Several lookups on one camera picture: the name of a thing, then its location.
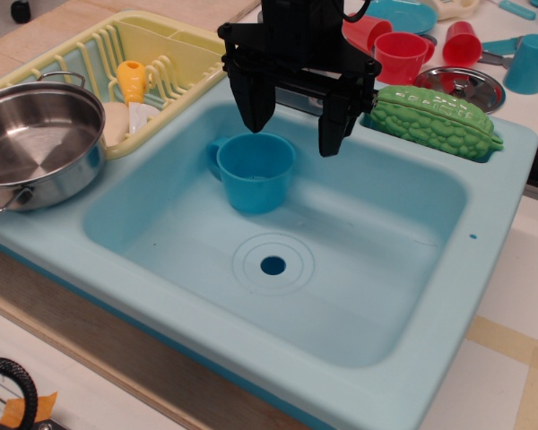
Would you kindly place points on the silver pot lid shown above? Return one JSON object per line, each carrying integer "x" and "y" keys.
{"x": 473, "y": 86}

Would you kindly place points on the blue cup upside down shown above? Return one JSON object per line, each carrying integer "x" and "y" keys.
{"x": 522, "y": 75}

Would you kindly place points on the red cup upside down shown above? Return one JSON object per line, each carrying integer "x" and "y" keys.
{"x": 462, "y": 47}

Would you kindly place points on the orange toy carrot piece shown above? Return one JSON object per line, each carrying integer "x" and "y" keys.
{"x": 132, "y": 81}

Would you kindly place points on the cream toy appliance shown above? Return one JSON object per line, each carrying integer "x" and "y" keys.
{"x": 449, "y": 9}

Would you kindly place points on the blue toy knife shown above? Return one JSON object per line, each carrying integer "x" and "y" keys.
{"x": 500, "y": 52}

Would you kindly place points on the orange tape piece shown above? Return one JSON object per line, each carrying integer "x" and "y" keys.
{"x": 23, "y": 413}

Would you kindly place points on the red cup lying behind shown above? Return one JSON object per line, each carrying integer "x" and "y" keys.
{"x": 363, "y": 33}

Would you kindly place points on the black caster wheel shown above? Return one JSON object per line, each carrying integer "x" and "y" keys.
{"x": 20, "y": 11}

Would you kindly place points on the blue plastic cup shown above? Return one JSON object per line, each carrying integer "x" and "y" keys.
{"x": 255, "y": 170}

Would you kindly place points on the green toy bitter melon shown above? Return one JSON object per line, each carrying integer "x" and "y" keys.
{"x": 435, "y": 120}

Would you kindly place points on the yellow dish rack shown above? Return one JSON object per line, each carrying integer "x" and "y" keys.
{"x": 181, "y": 62}

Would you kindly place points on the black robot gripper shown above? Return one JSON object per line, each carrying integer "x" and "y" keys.
{"x": 293, "y": 40}

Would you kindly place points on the light blue toy sink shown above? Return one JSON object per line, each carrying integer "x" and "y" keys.
{"x": 348, "y": 302}

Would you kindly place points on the cream toy food piece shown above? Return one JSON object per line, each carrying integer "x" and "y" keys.
{"x": 116, "y": 123}

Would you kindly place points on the white toy food piece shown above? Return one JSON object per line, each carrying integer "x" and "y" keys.
{"x": 139, "y": 115}

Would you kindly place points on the stainless steel pot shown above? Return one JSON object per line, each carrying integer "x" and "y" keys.
{"x": 50, "y": 141}

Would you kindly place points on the red cup with handle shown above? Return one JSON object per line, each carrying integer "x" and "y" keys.
{"x": 401, "y": 55}

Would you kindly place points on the blue plastic plate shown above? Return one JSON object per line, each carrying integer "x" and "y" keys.
{"x": 405, "y": 16}

